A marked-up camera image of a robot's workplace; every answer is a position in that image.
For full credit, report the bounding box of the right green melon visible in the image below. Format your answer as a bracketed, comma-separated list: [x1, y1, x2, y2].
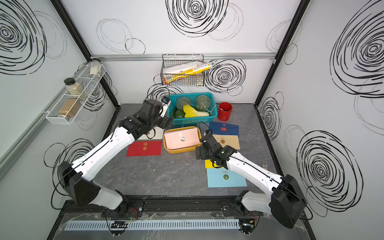
[195, 95, 212, 111]

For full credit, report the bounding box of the white wire wall shelf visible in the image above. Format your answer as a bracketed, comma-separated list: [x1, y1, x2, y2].
[46, 62, 107, 125]

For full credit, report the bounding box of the white envelope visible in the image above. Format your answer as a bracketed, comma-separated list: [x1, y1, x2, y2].
[146, 127, 164, 140]

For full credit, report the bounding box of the black wire wall basket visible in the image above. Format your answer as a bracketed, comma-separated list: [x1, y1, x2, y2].
[160, 54, 205, 87]

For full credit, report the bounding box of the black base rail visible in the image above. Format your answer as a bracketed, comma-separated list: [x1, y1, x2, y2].
[59, 196, 302, 218]

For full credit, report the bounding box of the navy blue envelope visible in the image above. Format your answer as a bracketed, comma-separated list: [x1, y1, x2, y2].
[209, 122, 239, 136]

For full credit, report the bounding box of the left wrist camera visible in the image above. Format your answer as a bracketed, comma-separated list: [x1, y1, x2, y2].
[161, 96, 171, 117]

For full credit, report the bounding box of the light blue envelope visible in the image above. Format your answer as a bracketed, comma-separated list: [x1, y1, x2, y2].
[206, 168, 247, 188]

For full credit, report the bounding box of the white slotted cable duct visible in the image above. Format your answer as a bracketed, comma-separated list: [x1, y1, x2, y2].
[64, 219, 240, 231]

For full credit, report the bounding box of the clear lid jar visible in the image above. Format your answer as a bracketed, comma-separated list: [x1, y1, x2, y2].
[90, 58, 102, 77]

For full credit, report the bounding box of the green pepper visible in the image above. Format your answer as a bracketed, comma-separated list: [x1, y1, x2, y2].
[172, 110, 185, 119]

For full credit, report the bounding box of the white wrap box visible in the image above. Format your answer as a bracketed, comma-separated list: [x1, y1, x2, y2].
[163, 61, 204, 74]

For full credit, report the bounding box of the red envelope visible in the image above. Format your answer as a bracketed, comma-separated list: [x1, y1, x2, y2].
[126, 141, 163, 157]

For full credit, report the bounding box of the green melon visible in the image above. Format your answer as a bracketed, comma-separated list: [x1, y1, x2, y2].
[195, 95, 212, 111]
[177, 97, 192, 111]

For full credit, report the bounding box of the yellow foil roll box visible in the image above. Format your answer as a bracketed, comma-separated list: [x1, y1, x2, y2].
[163, 63, 212, 85]

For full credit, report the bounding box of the red cup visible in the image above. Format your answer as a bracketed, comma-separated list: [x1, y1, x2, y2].
[218, 102, 233, 122]

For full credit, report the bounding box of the beige envelope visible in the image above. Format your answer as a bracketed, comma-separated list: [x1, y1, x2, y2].
[213, 135, 241, 150]

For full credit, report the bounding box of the teal plastic basket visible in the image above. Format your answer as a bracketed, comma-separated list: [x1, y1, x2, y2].
[167, 93, 218, 126]

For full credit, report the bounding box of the pink envelope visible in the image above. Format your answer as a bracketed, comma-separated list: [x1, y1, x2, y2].
[164, 128, 200, 150]

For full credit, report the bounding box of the yellow envelope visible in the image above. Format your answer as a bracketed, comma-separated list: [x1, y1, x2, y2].
[205, 160, 221, 169]

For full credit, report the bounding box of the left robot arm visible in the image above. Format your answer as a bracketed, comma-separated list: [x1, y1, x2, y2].
[58, 97, 173, 217]

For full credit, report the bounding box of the black lid spice jar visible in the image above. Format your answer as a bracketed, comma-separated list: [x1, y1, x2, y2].
[64, 78, 84, 96]

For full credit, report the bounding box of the silver fork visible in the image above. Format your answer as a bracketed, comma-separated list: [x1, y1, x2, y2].
[262, 161, 268, 170]

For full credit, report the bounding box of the yellow white cabbage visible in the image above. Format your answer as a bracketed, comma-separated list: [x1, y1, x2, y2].
[183, 105, 210, 118]

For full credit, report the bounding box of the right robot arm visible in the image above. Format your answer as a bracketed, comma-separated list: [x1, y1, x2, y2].
[200, 134, 307, 229]

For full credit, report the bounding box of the left green melon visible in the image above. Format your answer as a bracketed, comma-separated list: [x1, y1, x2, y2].
[177, 97, 192, 111]

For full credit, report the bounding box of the yellow storage box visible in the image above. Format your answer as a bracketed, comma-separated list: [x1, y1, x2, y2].
[163, 127, 202, 154]

